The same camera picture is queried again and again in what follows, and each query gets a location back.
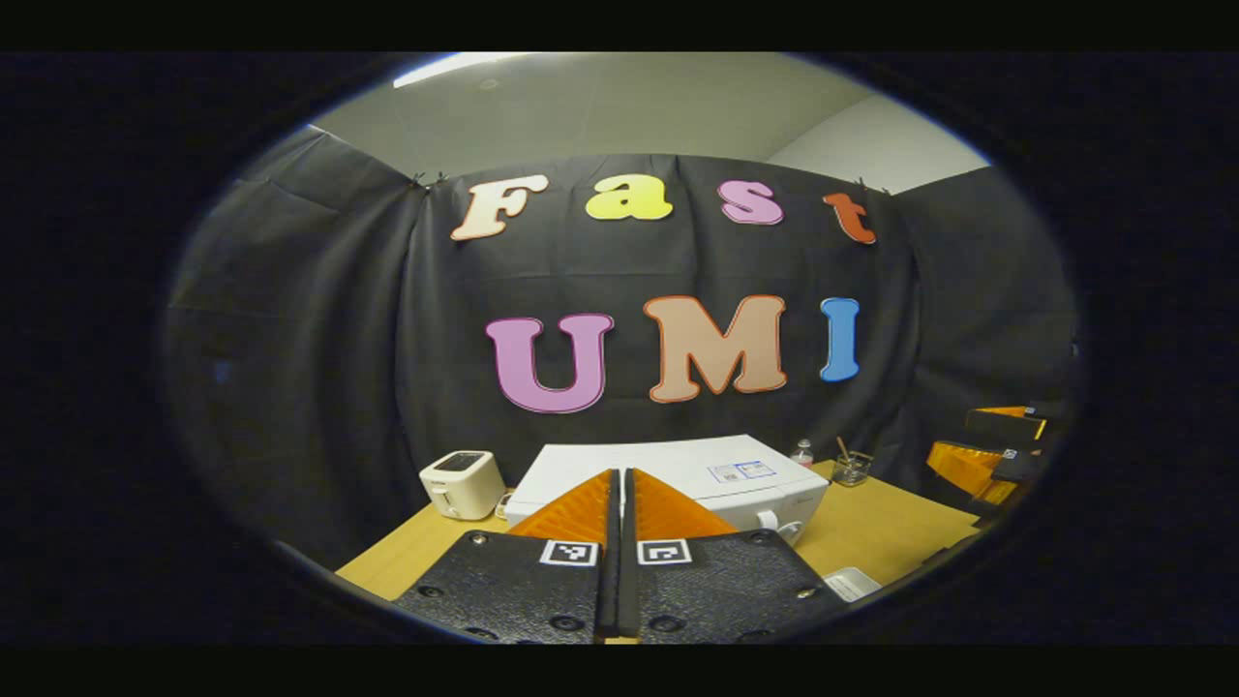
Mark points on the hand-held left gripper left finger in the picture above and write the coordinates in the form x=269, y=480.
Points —
x=503, y=590

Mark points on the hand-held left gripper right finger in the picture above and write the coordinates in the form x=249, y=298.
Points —
x=726, y=590

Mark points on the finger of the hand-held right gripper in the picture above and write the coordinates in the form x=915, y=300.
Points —
x=1007, y=424
x=968, y=469

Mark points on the white microwave oven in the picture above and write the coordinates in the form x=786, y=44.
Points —
x=678, y=465

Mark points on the white toaster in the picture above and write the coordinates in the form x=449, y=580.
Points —
x=463, y=484

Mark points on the clear glass jar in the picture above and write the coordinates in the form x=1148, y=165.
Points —
x=852, y=471

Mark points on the white rectangular tray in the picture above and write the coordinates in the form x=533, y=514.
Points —
x=852, y=585

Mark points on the thin wooden stick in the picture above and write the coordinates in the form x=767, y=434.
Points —
x=842, y=449

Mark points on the small pink plastic bottle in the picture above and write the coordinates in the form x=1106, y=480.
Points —
x=802, y=455

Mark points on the black backdrop cloth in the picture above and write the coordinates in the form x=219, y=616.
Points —
x=319, y=319

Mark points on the ceiling light panel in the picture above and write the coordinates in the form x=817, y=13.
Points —
x=455, y=70

